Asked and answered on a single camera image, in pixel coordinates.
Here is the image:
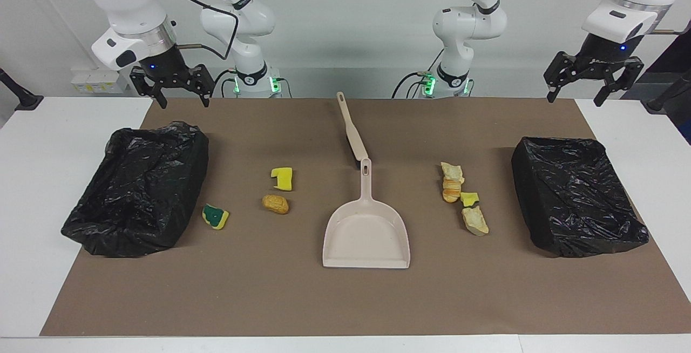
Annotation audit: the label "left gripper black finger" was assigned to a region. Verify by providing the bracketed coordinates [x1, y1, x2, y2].
[544, 51, 578, 104]
[594, 57, 645, 108]

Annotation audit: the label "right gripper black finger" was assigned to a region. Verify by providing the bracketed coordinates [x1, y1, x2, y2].
[130, 67, 168, 109]
[188, 64, 212, 108]

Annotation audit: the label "notched yellow sponge piece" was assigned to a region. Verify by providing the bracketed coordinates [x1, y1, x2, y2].
[270, 167, 294, 192]

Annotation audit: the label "green topped yellow sponge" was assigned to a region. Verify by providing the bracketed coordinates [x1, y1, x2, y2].
[202, 204, 230, 230]

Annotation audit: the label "brown potato shaped bread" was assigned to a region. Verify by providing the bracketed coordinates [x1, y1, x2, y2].
[262, 194, 290, 215]

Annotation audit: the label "beige brush black bristles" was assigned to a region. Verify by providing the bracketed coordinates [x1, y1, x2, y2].
[336, 92, 371, 169]

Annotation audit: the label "orange striped croissant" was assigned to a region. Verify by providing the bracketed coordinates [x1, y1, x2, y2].
[443, 178, 465, 203]

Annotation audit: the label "tan bread chunk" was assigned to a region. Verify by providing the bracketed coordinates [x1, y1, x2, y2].
[462, 206, 490, 236]

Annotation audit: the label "beige plastic dustpan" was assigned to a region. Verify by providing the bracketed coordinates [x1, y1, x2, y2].
[322, 159, 411, 270]

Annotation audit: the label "bin with crumpled black bag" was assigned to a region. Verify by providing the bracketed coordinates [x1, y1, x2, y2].
[61, 121, 209, 258]

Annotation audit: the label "bin with smooth black bag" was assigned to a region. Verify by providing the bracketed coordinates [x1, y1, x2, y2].
[511, 137, 650, 258]

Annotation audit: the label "brown table mat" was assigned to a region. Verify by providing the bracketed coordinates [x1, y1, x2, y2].
[40, 98, 691, 337]

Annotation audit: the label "black base cable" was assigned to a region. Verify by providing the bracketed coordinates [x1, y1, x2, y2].
[391, 45, 444, 99]
[209, 69, 239, 98]

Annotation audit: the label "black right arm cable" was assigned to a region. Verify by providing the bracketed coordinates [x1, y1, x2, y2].
[147, 0, 239, 61]

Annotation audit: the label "white wall socket box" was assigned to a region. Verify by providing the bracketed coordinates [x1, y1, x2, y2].
[70, 68, 130, 94]

